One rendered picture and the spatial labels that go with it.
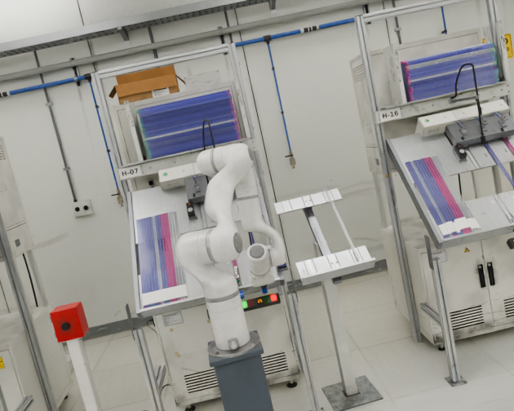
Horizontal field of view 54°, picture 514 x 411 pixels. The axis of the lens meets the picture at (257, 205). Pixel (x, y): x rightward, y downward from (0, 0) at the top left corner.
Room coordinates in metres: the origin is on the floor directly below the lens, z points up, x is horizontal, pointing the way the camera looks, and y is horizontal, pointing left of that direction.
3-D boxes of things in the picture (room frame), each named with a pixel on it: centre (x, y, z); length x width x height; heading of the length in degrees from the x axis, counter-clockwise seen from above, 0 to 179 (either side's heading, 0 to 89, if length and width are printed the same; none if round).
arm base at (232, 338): (1.69, 0.18, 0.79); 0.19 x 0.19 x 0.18
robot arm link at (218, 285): (1.71, 0.21, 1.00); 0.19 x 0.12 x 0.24; 68
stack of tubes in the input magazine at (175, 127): (2.79, 0.26, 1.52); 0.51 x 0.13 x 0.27; 92
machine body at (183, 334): (2.91, 0.32, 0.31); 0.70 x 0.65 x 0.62; 92
